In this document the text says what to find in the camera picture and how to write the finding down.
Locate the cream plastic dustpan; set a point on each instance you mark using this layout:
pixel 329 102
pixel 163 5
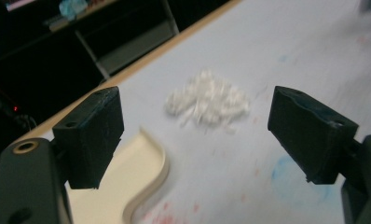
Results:
pixel 112 193

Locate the pile of white paper scraps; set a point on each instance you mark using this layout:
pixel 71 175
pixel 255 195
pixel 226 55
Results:
pixel 208 99

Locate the white desk frame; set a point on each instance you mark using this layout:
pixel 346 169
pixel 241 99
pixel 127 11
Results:
pixel 134 46

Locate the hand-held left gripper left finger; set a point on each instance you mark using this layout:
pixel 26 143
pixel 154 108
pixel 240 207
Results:
pixel 90 137

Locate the white table sheet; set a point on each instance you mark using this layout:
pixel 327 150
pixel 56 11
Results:
pixel 298 49

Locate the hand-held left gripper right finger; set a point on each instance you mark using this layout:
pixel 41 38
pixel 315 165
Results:
pixel 311 140

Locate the light blue crumpled cloth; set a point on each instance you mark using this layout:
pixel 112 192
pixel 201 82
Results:
pixel 72 7

